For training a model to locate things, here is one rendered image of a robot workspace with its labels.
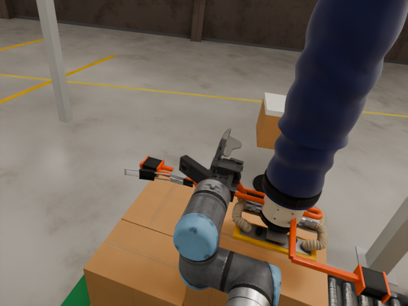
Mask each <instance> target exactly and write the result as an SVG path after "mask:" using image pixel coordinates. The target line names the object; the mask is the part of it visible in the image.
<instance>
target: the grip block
mask: <svg viewBox="0 0 408 306"><path fill-rule="evenodd" d="M353 273H354V274H357V275H359V282H358V283H355V288H356V295H358V296H359V295H363V296H367V297H369V298H372V299H376V300H378V301H381V303H382V304H384V303H385V302H386V301H387V300H388V299H389V297H391V293H390V288H389V285H388V281H387V278H386V274H385V272H379V271H375V270H372V269H369V268H366V267H362V266H361V265H360V264H359V265H358V266H357V267H356V269H355V270H354V272H353Z"/></svg>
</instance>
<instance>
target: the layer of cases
mask: <svg viewBox="0 0 408 306"><path fill-rule="evenodd" d="M158 178H163V179H169V181H167V180H159V179H155V180H154V181H150V182H149V183H148V184H147V185H146V187H145V188H144V190H143V191H142V192H141V193H140V195H139V196H138V197H137V199H136V200H135V201H134V203H133V204H132V205H131V207H130V208H129V209H128V210H127V211H126V213H125V214H124V216H123V217H122V218H121V220H120V221H119V222H118V223H117V225H116V226H115V228H114V229H113V230H112V231H111V232H110V234H109V235H108V236H107V238H106V239H105V240H104V242H103V243H102V244H101V246H100V247H99V248H98V249H97V251H96V252H95V254H94V255H93V256H92V257H91V258H90V260H89V261H88V263H87V264H86V265H85V267H84V268H83V270H84V276H85V279H86V285H87V290H88V294H89V299H90V304H91V305H93V306H184V305H183V304H184V299H185V291H186V284H185V283H184V282H183V281H182V279H181V276H180V272H179V252H178V251H177V249H176V247H175V246H174V243H173V234H174V230H175V226H176V224H177V222H178V221H179V220H180V218H181V216H182V214H183V212H184V210H185V208H186V206H187V204H188V202H189V200H190V198H191V196H192V194H193V192H194V190H195V188H196V187H195V185H193V187H189V186H183V185H179V184H177V183H173V182H170V178H169V177H165V176H163V175H159V176H158Z"/></svg>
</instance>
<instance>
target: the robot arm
mask: <svg viewBox="0 0 408 306"><path fill-rule="evenodd" d="M230 132H231V129H230V128H229V129H228V130H227V131H225V132H224V134H223V136H222V138H221V140H220V143H219V145H218V148H217V151H216V154H215V156H214V158H213V160H212V163H211V167H210V168H209V169H206V168H205V167H204V166H202V165H201V164H200V163H198V162H196V161H195V160H193V159H192V158H191V157H189V156H188V155H184V156H182V157H180V164H179V171H181V172H182V173H184V175H186V176H187V177H189V178H190V179H191V180H193V181H194V182H196V183H197V186H196V188H195V190H194V192H193V194H192V196H191V198H190V200H189V202H188V204H187V206H186V208H185V210H184V212H183V214H182V216H181V218H180V220H179V221H178V222H177V224H176V226H175V230H174V234H173V243H174V246H175V247H176V249H177V251H178V252H179V262H178V268H179V272H180V276H181V279H182V281H183V282H184V283H185V284H186V285H187V286H188V287H189V288H192V289H194V290H204V289H207V288H209V287H212V288H215V289H217V290H220V291H222V292H224V293H228V297H227V303H226V306H277V305H278V302H279V296H280V292H281V271H280V269H279V267H277V266H275V265H272V264H270V263H268V262H267V261H265V262H264V261H261V260H258V259H255V258H252V257H248V256H245V255H243V254H239V253H236V252H233V251H231V250H228V249H225V248H222V247H219V242H220V232H221V229H222V225H223V222H224V219H225V216H226V212H227V209H228V206H229V204H230V202H233V199H234V195H235V193H236V190H237V186H238V184H240V179H241V175H242V170H243V163H244V161H241V160H238V159H235V158H231V157H230V159H227V158H222V155H223V156H224V157H229V156H230V155H231V153H232V150H234V149H240V148H241V147H242V142H241V141H239V140H237V139H235V138H233V137H231V136H230ZM225 147H226V149H225ZM224 151H225V152H224Z"/></svg>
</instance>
